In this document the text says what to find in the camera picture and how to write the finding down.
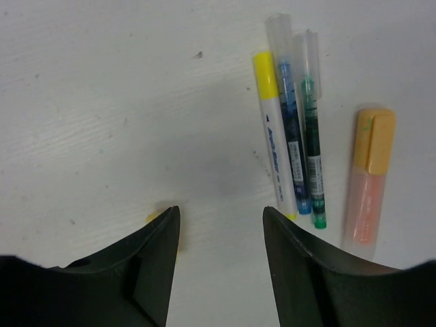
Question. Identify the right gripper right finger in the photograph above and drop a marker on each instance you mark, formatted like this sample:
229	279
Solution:
318	284

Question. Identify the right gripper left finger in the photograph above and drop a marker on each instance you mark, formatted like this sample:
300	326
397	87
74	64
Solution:
126	284

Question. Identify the yellow thick highlighter cap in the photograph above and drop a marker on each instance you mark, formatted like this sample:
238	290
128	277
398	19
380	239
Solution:
155	215

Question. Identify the yellow capped white marker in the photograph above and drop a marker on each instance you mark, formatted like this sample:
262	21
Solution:
275	135

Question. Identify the blue green pen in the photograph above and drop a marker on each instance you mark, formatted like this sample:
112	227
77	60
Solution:
279	34

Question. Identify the green gel pen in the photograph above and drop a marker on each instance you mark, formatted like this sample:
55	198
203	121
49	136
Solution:
309	87

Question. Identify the orange thick highlighter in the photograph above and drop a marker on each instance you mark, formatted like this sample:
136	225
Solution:
372	152

